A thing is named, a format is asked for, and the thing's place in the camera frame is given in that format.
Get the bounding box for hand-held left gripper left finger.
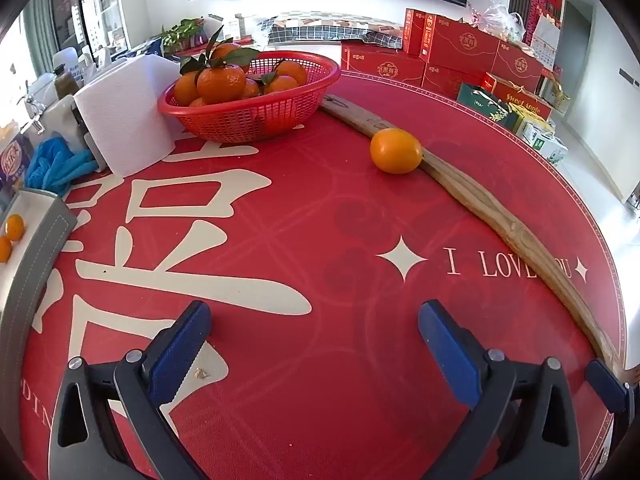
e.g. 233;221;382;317
48;300;213;480

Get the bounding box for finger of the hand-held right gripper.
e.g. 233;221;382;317
584;359;636;428

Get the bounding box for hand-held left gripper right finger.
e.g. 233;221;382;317
418;300;581;480

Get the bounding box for grey tray white interior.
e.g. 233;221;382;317
0;186;78;348

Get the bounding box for wooden back scratcher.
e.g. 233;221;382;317
320;95;640;386

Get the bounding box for black rectangular device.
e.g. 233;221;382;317
72;102;108;171

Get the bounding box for blue disposable gloves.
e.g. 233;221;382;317
25;137;98;196

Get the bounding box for white green carton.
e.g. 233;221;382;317
530;130;571;167
516;110;556;142

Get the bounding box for red plastic basket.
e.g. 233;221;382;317
158;51;342;143

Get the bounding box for white paper towel roll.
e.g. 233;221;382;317
74;53;177;177

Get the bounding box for green gift box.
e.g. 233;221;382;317
457;82;521;128

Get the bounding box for white storage box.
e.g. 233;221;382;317
42;92;88;156

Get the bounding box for pile of leafy mandarins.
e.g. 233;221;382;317
173;25;309;107

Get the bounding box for red cardboard box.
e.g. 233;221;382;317
404;8;433;56
422;14;501;63
422;62;483;101
492;42;546;93
341;42;427;86

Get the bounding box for chrome tap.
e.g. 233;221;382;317
17;85;47;133

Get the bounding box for brown bottle black cap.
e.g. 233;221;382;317
52;64;76;101

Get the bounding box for white round container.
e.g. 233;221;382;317
27;72;56;108

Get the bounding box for potted green plant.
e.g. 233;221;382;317
160;19;208;53

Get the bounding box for small white card box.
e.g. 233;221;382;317
222;12;256;41

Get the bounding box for white desk calendar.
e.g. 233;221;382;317
531;12;562;71

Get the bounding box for clear plastic bag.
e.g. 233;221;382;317
467;2;526;43

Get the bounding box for checkered cloth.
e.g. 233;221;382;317
257;10;406;51

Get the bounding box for glass display cabinet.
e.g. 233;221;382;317
30;0;151;56

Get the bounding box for red gift box gold handle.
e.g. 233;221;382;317
482;72;553;121

